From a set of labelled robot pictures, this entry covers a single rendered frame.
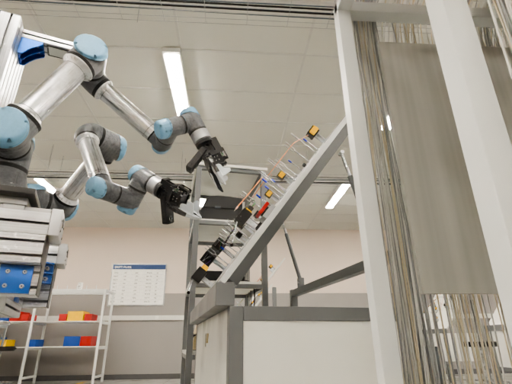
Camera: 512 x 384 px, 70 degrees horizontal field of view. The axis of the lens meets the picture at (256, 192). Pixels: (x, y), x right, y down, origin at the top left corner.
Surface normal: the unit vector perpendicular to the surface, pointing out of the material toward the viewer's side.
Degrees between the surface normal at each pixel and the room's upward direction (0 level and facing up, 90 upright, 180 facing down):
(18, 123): 97
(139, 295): 90
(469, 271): 90
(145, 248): 90
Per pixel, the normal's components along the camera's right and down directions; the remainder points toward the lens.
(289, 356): 0.22, -0.37
